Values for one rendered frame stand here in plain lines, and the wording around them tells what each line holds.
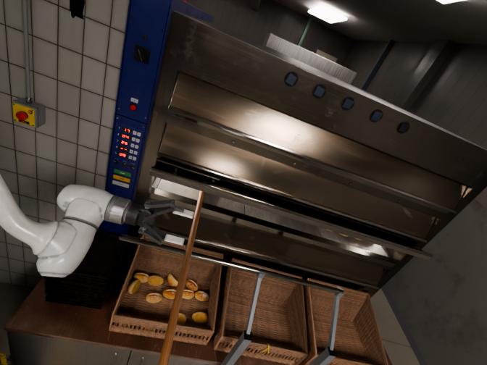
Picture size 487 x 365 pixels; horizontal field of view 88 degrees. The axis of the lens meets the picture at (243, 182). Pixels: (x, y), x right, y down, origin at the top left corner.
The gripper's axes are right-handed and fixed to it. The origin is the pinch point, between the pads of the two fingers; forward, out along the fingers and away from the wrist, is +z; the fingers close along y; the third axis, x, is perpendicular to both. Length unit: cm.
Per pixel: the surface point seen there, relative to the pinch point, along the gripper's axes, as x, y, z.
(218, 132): -55, -18, 2
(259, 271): -18, 32, 44
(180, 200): -56, 31, -6
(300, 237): -56, 32, 77
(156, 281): -38, 86, -4
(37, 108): -49, -2, -79
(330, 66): -317, -69, 132
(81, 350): 0, 104, -30
